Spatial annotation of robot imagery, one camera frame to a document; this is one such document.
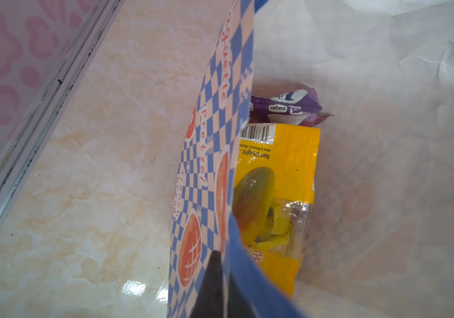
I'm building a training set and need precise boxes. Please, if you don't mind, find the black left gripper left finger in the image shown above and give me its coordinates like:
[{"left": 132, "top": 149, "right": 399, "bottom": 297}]
[{"left": 190, "top": 250, "right": 224, "bottom": 318}]

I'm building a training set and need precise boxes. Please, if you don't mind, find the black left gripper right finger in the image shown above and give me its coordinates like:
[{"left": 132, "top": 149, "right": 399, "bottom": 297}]
[{"left": 228, "top": 275, "right": 256, "bottom": 318}]

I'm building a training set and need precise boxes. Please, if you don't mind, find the yellow snack bag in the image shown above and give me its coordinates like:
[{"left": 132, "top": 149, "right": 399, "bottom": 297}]
[{"left": 232, "top": 123, "right": 321, "bottom": 297}]

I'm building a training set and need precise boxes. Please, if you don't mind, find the white blue checkered paper bag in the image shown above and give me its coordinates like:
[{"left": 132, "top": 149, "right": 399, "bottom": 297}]
[{"left": 167, "top": 1, "right": 454, "bottom": 317}]

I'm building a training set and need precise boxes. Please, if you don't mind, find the purple Fox's candy bag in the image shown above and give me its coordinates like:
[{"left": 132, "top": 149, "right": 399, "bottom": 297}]
[{"left": 250, "top": 87, "right": 332, "bottom": 127}]

